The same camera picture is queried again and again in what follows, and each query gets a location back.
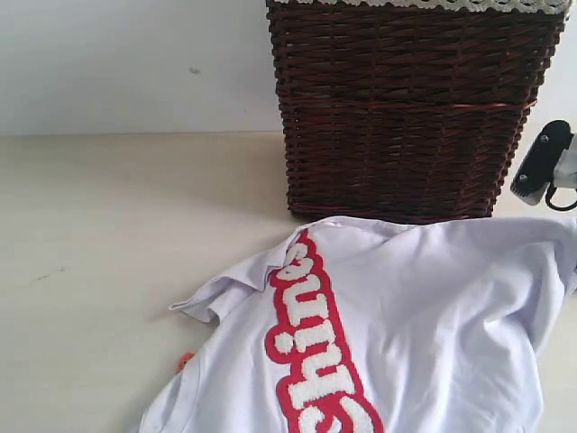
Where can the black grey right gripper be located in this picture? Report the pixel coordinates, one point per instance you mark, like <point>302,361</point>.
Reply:
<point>543,162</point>

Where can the dark brown wicker basket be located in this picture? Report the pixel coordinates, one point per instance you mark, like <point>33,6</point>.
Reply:
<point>404,114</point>

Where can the white t-shirt red lettering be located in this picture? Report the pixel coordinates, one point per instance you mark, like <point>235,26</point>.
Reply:
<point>357,325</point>

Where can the small orange tag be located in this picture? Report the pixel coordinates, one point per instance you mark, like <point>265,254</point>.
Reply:
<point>183,360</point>

